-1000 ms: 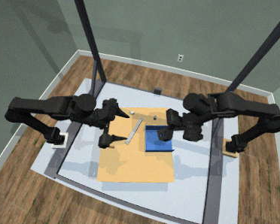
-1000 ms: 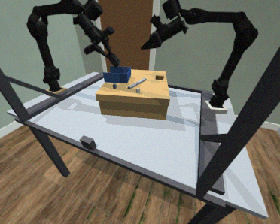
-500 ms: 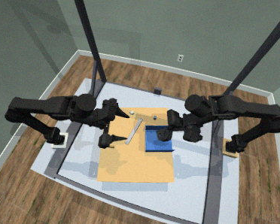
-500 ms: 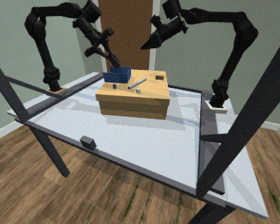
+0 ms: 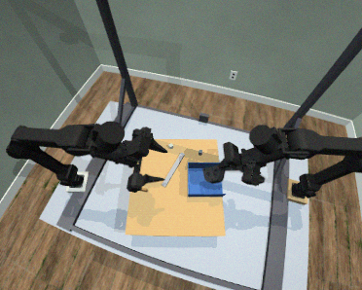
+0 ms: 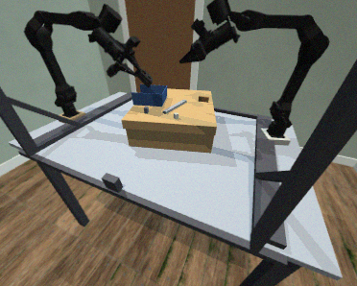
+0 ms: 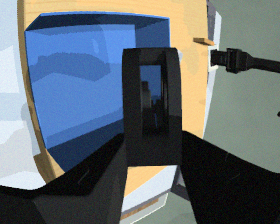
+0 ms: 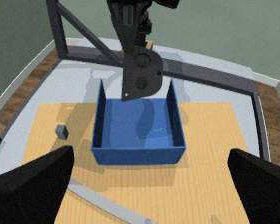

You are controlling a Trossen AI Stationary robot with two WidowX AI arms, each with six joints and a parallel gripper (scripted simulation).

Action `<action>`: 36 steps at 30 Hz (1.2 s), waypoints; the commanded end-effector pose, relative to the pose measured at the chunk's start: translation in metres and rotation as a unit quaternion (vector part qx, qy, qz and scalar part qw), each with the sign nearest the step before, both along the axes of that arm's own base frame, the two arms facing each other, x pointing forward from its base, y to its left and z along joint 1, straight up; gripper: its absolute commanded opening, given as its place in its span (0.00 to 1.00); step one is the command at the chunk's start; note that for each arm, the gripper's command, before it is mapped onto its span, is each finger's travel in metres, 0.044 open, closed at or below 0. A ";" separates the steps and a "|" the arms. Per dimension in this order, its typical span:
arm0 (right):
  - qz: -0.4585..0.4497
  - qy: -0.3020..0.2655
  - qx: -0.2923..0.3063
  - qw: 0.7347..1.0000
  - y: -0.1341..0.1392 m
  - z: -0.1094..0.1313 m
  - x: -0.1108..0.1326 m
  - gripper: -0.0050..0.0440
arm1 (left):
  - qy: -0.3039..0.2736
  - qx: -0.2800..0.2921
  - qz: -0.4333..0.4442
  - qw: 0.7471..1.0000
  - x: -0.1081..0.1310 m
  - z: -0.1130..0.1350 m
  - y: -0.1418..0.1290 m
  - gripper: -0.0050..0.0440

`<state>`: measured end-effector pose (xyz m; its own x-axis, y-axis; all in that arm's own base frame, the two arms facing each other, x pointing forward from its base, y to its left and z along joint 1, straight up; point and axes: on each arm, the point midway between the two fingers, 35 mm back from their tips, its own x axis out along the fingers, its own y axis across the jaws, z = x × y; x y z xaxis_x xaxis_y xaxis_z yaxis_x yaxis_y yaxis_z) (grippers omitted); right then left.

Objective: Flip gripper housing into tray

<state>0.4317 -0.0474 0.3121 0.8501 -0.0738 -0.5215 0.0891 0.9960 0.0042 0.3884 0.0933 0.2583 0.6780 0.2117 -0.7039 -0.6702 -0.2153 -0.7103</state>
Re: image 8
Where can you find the light grey long flat bar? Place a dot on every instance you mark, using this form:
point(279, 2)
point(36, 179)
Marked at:
point(107, 205)

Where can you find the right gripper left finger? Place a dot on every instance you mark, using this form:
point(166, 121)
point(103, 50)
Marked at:
point(33, 193)

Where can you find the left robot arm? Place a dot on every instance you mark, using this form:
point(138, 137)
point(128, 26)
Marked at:
point(143, 31)

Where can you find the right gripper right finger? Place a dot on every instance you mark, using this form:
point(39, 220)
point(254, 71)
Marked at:
point(257, 183)

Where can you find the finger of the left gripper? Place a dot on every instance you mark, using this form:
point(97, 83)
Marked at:
point(143, 20)
point(126, 16)

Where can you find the tan flat board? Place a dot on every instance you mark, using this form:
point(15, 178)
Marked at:
point(197, 190)

